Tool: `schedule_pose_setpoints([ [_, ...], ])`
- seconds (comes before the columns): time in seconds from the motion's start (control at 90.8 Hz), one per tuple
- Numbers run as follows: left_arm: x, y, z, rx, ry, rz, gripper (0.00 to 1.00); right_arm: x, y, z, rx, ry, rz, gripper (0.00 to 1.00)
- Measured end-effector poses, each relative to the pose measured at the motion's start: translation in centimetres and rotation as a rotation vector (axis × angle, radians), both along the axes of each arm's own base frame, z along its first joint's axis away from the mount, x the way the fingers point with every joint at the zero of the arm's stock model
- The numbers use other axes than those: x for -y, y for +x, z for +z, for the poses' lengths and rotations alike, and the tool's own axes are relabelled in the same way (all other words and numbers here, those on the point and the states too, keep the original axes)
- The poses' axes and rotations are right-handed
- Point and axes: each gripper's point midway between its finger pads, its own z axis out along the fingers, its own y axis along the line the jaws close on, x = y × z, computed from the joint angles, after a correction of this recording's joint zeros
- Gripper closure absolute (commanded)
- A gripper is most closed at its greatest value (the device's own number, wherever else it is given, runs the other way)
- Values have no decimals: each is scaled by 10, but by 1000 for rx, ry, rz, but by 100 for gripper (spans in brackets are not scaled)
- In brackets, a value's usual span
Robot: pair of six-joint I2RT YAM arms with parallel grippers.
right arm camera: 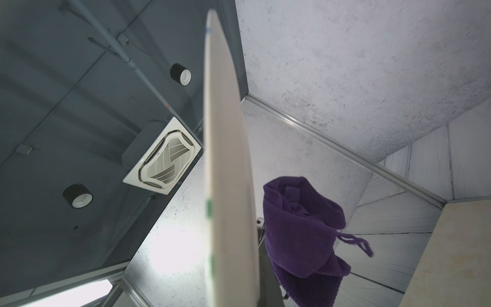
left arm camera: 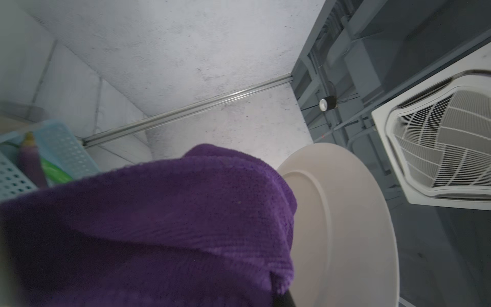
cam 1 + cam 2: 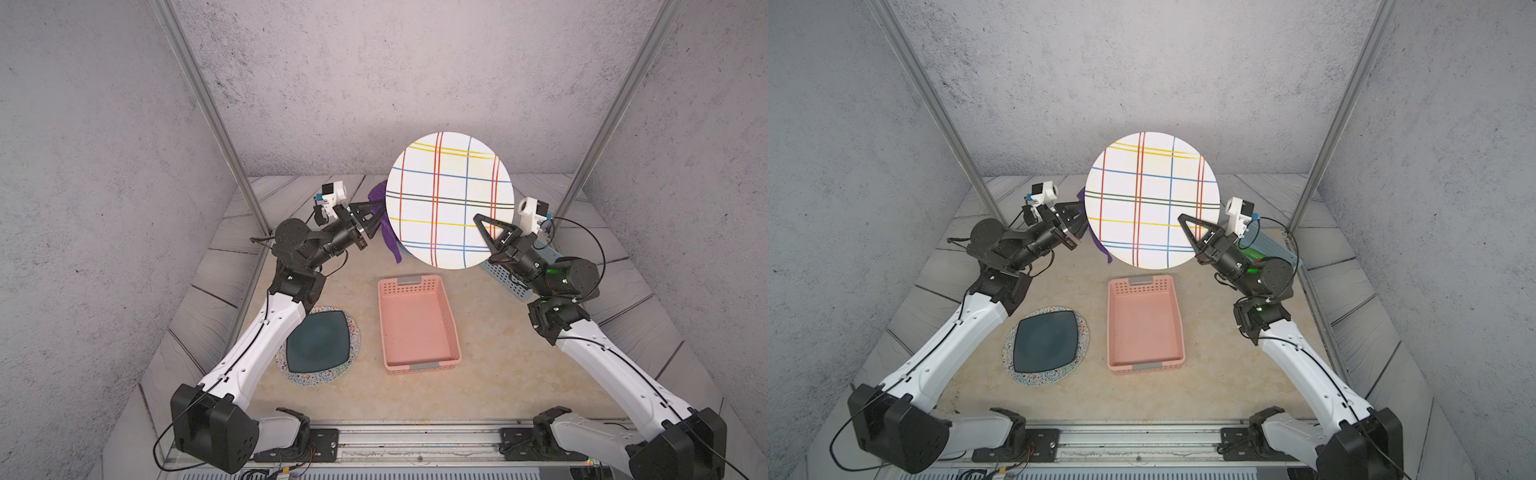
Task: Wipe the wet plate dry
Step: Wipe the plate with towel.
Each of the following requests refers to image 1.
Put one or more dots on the square ceiling air vent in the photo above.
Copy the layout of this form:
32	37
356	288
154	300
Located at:
159	156

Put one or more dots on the bright ceiling light strip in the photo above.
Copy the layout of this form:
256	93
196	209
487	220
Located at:
78	296

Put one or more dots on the near black ceiling spotlight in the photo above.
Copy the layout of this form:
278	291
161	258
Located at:
77	196

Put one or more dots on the left metal frame pole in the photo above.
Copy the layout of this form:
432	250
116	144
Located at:
351	154

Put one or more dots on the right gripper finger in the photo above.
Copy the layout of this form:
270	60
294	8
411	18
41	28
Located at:
270	292

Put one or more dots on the plaid striped round plate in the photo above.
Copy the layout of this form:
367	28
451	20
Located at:
233	271

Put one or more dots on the black ceiling spotlight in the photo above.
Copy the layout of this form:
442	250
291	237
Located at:
180	74
77	196

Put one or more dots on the far black ceiling spotlight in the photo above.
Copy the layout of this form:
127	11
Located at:
180	74

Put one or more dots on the grey ceiling pipe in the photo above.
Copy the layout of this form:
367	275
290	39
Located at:
120	51

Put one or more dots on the purple cloth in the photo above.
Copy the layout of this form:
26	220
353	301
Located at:
301	228

